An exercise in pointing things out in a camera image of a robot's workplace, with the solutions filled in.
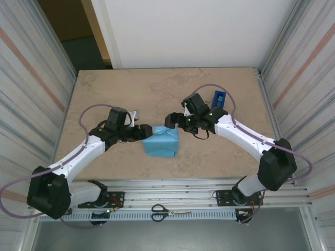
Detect blue cloth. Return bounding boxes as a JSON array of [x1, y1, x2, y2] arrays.
[[142, 124, 180, 158]]

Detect blue tape dispenser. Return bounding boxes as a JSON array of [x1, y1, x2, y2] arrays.
[[210, 90, 227, 109]]

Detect small electronics board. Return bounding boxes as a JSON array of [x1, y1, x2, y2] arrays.
[[90, 208, 117, 223], [235, 209, 254, 223]]

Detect brown wooden door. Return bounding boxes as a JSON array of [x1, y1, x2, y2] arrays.
[[38, 0, 94, 42]]

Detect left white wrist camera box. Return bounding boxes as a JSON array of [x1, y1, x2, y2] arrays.
[[127, 109, 141, 128]]

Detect aluminium rail frame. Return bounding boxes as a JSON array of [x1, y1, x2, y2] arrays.
[[27, 178, 314, 211]]

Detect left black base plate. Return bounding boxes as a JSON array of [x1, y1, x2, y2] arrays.
[[77, 191, 125, 209]]

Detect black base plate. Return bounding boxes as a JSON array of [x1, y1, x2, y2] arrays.
[[216, 189, 262, 207], [77, 191, 125, 209]]

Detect aluminium side rail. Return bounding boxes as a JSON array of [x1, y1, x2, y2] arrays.
[[252, 67, 298, 186]]

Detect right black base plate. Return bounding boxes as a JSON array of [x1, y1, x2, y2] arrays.
[[216, 189, 262, 207]]

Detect black handled scissors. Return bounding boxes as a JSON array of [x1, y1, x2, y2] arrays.
[[151, 203, 193, 223]]

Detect slotted grey cable duct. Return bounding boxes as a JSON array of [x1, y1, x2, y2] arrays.
[[33, 209, 238, 222]]

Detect wooden door frame post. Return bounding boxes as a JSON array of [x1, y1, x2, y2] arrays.
[[80, 0, 114, 65]]

